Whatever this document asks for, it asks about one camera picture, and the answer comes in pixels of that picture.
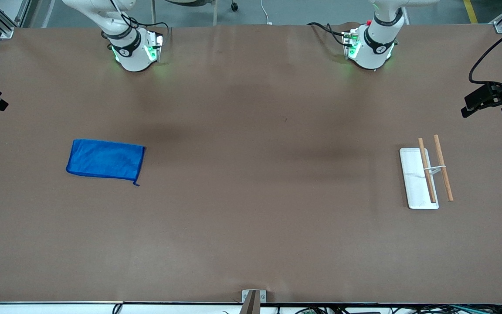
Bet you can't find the black arm base cable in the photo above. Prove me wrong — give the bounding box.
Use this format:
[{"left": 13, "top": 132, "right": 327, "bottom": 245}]
[
  {"left": 306, "top": 21, "right": 353, "bottom": 47},
  {"left": 109, "top": 0, "right": 171, "bottom": 33}
]

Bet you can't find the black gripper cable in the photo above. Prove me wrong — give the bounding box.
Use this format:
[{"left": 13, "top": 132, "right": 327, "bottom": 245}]
[{"left": 468, "top": 22, "right": 502, "bottom": 86}]

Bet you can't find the blue microfibre towel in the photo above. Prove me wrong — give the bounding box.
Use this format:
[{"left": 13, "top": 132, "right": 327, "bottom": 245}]
[{"left": 66, "top": 139, "right": 146, "bottom": 187}]

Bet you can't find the arm base connector block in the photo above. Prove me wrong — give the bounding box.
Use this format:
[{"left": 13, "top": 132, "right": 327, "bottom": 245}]
[
  {"left": 342, "top": 28, "right": 362, "bottom": 60},
  {"left": 144, "top": 30, "right": 165, "bottom": 63}
]

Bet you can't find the white rack base plate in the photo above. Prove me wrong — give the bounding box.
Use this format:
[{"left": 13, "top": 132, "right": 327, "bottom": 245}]
[{"left": 399, "top": 148, "right": 440, "bottom": 210}]

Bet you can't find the white floor cable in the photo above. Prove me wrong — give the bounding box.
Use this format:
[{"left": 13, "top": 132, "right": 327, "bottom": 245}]
[{"left": 260, "top": 0, "right": 274, "bottom": 26}]

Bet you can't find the wooden rack rod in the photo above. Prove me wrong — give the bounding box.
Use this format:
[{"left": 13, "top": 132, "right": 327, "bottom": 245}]
[
  {"left": 433, "top": 134, "right": 455, "bottom": 202},
  {"left": 417, "top": 137, "right": 438, "bottom": 204}
]

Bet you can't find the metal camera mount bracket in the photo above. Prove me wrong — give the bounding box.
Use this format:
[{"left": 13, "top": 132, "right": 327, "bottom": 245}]
[{"left": 240, "top": 289, "right": 268, "bottom": 314}]

